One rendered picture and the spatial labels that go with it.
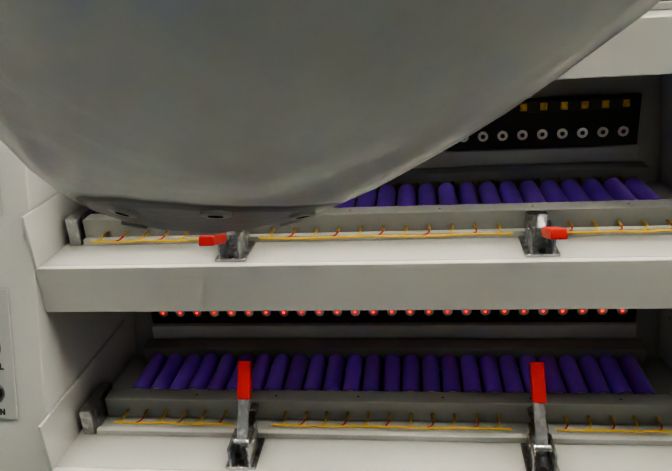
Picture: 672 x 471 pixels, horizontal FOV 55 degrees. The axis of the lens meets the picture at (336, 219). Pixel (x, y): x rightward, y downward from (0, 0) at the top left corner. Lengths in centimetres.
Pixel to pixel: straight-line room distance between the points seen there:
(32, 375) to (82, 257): 12
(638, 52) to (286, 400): 44
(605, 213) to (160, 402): 46
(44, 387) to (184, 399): 13
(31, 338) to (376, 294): 32
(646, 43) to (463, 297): 25
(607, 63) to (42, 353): 55
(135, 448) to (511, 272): 39
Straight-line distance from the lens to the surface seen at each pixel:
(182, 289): 59
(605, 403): 67
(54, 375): 68
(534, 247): 57
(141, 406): 71
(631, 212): 62
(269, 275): 57
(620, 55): 58
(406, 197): 64
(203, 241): 52
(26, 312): 66
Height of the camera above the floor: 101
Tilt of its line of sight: 5 degrees down
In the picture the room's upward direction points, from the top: 2 degrees counter-clockwise
